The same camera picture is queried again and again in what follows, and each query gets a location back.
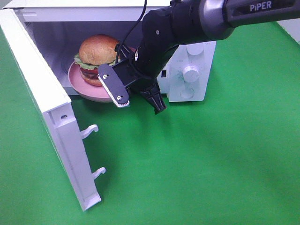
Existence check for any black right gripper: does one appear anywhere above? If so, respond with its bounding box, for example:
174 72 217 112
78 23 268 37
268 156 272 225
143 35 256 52
98 56 166 114

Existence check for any pink round plate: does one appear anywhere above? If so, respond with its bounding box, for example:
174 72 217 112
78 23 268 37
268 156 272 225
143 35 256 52
68 61 112 103

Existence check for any burger with lettuce and tomato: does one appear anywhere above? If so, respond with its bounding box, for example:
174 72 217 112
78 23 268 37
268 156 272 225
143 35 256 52
74 34 119 86

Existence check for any round white door button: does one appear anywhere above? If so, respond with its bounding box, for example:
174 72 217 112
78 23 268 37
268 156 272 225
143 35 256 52
180 87 195 99

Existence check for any white microwave knob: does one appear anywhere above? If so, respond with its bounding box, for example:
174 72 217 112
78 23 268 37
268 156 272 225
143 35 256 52
186 43 204 56
182 66 199 83

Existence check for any white microwave door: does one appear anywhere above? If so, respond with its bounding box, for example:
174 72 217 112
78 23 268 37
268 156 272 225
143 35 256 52
0 9 105 210

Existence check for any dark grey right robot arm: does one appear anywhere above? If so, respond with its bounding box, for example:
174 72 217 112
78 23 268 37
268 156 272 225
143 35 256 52
98 0 300 113

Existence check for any white microwave oven body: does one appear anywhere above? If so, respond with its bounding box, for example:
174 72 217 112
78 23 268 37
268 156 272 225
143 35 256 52
0 0 216 102

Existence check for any green table cloth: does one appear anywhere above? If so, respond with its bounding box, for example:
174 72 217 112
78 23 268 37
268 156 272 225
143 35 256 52
0 22 300 225

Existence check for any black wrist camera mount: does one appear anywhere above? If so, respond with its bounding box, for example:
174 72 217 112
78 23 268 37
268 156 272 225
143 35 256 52
115 43 136 62

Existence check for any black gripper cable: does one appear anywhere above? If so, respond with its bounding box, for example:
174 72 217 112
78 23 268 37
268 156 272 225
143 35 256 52
116 0 148 64

